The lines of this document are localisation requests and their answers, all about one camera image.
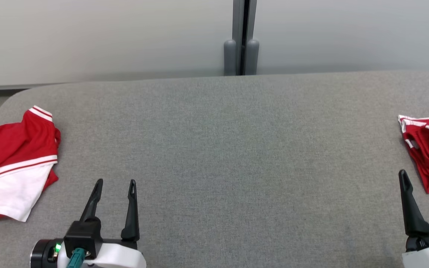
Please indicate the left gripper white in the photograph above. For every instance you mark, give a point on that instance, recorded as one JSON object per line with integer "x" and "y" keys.
{"x": 119, "y": 257}

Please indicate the grey partition bottom rail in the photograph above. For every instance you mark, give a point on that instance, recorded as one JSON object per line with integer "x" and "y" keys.
{"x": 13, "y": 87}

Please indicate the red white sports shirt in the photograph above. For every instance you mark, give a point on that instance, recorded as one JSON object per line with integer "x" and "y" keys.
{"x": 9, "y": 145}

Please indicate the grey cylindrical post bumper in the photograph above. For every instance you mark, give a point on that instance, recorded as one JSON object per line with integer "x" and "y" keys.
{"x": 230, "y": 57}
{"x": 252, "y": 57}

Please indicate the grey partition frame post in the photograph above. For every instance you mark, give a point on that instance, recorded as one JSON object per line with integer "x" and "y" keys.
{"x": 237, "y": 22}

